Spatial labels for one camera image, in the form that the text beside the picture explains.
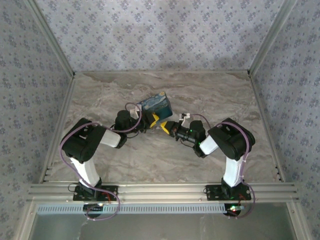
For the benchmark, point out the starry night painted tin box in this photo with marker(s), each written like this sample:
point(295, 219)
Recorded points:
point(155, 103)

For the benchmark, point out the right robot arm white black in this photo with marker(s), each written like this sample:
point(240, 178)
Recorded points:
point(232, 140)

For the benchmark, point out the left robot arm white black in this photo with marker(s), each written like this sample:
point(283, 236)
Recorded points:
point(82, 140)

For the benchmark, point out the controller board with lit leds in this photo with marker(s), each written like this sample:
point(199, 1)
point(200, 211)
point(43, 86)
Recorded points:
point(232, 208)

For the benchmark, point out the black controller board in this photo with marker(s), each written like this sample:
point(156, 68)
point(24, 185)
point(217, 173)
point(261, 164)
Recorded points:
point(93, 208)

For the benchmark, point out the grey metal panel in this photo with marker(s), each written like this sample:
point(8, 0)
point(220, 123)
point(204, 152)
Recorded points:
point(160, 227)

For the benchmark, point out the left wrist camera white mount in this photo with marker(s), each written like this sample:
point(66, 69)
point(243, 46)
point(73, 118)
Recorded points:
point(136, 110)

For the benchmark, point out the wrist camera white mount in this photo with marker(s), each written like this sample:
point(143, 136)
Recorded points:
point(136, 110)
point(184, 115)

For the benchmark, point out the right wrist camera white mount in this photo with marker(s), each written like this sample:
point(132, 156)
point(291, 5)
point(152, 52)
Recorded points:
point(184, 115)

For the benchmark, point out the aluminium mounting rail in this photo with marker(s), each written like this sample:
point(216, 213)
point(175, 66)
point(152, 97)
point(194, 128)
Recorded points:
point(160, 192)

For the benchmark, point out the aluminium table side rail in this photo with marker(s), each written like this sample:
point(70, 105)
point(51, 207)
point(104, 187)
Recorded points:
point(259, 100)
point(59, 125)

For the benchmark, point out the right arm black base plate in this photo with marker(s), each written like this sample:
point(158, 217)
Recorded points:
point(212, 193)

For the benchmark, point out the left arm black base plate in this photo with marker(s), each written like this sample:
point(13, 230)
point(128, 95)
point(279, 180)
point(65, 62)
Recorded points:
point(113, 191)

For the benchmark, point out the aluminium frame post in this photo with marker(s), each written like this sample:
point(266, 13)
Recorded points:
point(25, 225)
point(272, 37)
point(52, 37)
point(297, 222)

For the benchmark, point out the aluminium lower frame post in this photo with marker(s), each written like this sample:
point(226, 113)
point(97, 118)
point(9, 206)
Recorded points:
point(25, 225)
point(297, 222)

